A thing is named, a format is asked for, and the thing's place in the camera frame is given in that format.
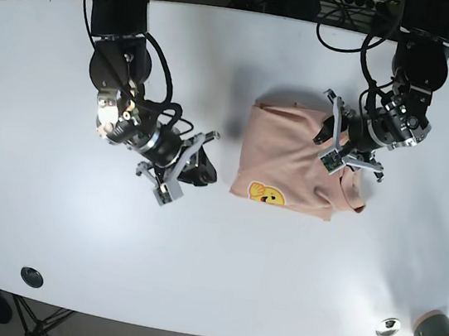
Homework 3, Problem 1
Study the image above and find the silver table grommet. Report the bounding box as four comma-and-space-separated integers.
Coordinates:
375, 318, 402, 336

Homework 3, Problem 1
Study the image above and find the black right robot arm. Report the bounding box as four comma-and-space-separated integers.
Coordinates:
83, 0, 220, 205

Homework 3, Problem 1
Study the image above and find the grey plant pot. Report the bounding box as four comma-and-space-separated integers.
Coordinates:
413, 310, 449, 336

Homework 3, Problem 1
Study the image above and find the peach T-shirt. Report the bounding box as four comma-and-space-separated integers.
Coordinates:
229, 103, 366, 221

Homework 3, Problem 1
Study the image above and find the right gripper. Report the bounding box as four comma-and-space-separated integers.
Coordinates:
123, 121, 218, 206

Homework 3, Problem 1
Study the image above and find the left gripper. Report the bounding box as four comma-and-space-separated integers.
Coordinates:
313, 89, 431, 183

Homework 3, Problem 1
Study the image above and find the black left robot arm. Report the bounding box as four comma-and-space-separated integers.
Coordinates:
314, 0, 449, 180

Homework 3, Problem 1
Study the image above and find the black table grommet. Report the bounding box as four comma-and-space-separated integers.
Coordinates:
20, 266, 44, 289

